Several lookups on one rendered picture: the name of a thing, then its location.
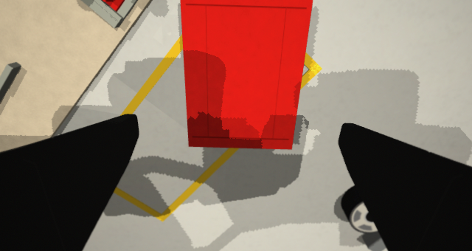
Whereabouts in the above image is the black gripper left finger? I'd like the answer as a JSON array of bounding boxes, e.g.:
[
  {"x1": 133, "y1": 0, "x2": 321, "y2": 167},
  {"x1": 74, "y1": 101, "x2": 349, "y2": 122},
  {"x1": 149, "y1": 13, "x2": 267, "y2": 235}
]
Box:
[{"x1": 0, "y1": 114, "x2": 139, "y2": 251}]

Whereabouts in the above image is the black rubber tyre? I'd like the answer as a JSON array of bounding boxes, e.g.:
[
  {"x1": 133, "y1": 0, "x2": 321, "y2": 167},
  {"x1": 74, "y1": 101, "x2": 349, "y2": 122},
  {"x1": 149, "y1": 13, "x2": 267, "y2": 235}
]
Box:
[{"x1": 341, "y1": 185, "x2": 378, "y2": 234}]

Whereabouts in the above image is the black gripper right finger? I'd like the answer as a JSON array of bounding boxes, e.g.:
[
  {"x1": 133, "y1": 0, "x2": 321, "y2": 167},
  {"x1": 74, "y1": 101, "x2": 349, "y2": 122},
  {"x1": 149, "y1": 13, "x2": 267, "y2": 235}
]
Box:
[{"x1": 339, "y1": 123, "x2": 472, "y2": 251}]

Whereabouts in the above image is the grey rectangular bar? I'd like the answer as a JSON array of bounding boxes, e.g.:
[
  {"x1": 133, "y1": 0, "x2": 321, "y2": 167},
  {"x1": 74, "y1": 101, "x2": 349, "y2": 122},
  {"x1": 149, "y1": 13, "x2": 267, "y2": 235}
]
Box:
[{"x1": 362, "y1": 233, "x2": 386, "y2": 251}]

